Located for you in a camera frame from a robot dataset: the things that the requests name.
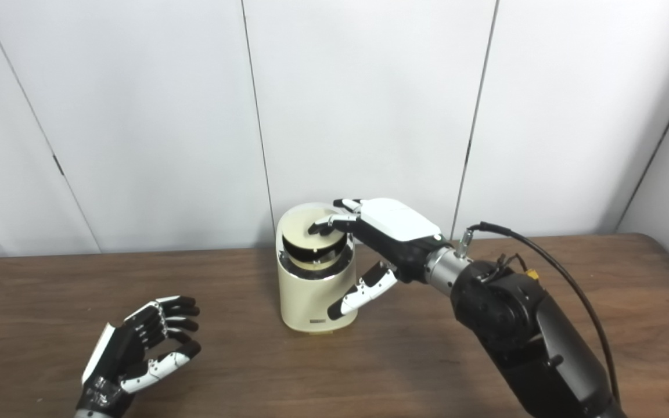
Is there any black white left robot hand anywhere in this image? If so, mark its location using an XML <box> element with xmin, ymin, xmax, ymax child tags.
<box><xmin>75</xmin><ymin>296</ymin><xmax>202</xmax><ymax>416</ymax></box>

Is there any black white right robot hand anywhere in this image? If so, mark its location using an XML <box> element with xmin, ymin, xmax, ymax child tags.
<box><xmin>308</xmin><ymin>198</ymin><xmax>445</xmax><ymax>321</ymax></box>

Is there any round cream bin lid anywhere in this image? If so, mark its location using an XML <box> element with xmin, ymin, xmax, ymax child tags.
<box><xmin>281</xmin><ymin>209</ymin><xmax>348</xmax><ymax>263</ymax></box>

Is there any cream-colored bin body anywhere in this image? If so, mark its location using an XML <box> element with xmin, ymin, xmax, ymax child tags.
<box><xmin>275</xmin><ymin>201</ymin><xmax>358</xmax><ymax>334</ymax></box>

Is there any thin wire with yellow connector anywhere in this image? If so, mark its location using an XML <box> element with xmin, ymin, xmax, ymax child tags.
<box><xmin>483</xmin><ymin>254</ymin><xmax>541</xmax><ymax>283</ymax></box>

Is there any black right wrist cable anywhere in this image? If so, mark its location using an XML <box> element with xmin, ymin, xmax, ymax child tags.
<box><xmin>456</xmin><ymin>221</ymin><xmax>621</xmax><ymax>404</ymax></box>

